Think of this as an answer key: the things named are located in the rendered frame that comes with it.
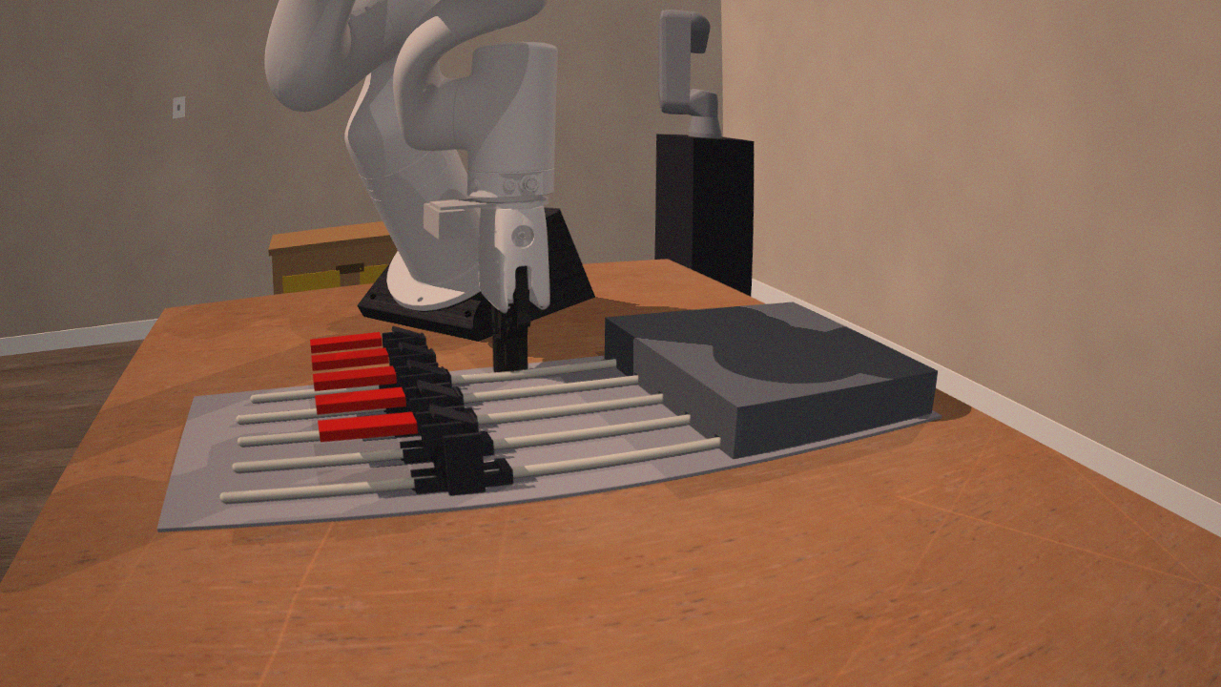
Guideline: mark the white vertical rod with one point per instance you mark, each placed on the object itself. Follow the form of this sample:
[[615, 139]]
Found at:
[[482, 419], [459, 379], [469, 397], [513, 442]]

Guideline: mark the red lever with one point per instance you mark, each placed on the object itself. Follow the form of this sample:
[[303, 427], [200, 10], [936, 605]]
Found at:
[[377, 399], [357, 341], [370, 376], [363, 357], [435, 435]]

